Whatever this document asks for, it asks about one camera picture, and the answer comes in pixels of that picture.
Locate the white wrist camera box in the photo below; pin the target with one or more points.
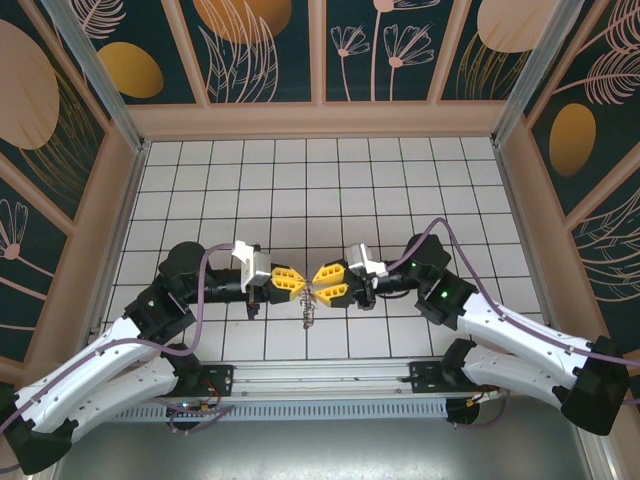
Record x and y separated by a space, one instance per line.
255 270
362 257

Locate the aluminium frame post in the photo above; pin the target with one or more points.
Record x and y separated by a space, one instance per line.
98 75
531 75

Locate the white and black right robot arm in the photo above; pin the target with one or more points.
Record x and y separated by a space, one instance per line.
525 340

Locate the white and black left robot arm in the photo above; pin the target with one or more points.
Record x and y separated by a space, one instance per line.
90 375

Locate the small circuit board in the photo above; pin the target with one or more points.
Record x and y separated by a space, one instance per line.
190 406

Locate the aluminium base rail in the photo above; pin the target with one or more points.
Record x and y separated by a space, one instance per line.
325 372

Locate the grey metal sheet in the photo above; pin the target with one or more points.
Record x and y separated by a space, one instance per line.
325 450

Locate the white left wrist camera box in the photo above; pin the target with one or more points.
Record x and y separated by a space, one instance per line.
255 270

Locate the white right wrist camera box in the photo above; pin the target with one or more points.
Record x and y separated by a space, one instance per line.
362 257

